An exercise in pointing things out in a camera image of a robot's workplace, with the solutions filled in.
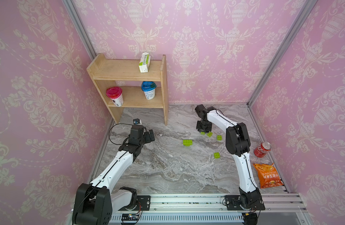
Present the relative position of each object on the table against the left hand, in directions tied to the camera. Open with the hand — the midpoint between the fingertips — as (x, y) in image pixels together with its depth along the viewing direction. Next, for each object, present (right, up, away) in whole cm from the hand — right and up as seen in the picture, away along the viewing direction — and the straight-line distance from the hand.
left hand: (146, 133), depth 86 cm
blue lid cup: (+1, +29, +1) cm, 29 cm away
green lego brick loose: (+44, -14, +3) cm, 47 cm away
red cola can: (+71, -9, -3) cm, 71 cm away
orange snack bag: (+70, -23, -9) cm, 74 cm away
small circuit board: (-6, -42, -14) cm, 45 cm away
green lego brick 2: (+42, -2, +13) cm, 44 cm away
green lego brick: (+37, -2, +13) cm, 40 cm away
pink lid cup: (-18, +24, -3) cm, 30 cm away
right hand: (+37, 0, +16) cm, 40 cm away
